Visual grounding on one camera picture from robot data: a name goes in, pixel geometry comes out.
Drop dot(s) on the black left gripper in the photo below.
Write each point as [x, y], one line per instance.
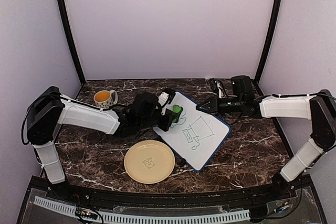
[165, 127]

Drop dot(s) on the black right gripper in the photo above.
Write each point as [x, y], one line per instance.
[214, 107]

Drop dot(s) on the green whiteboard eraser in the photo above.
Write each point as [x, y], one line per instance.
[176, 113]

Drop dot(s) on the blue framed whiteboard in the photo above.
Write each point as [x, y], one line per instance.
[197, 136]

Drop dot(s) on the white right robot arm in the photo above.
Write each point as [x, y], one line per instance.
[309, 115]

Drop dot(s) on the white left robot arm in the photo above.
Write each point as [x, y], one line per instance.
[52, 111]

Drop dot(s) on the yellow plate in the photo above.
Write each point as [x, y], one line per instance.
[149, 162]

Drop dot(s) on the white patterned mug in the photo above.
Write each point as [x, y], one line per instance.
[105, 99]

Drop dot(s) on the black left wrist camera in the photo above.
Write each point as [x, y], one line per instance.
[165, 98]

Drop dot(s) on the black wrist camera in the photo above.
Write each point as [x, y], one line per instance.
[165, 98]
[241, 85]

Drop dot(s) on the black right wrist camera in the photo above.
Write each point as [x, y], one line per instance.
[241, 85]

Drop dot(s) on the white slotted cable duct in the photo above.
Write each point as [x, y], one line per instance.
[121, 214]

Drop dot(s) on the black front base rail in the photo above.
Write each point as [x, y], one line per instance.
[255, 198]

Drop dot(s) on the black right frame post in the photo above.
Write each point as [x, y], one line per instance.
[268, 40]

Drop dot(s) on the black frame post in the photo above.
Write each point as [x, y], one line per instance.
[70, 41]
[268, 40]

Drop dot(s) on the black left frame post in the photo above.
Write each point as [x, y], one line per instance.
[70, 41]

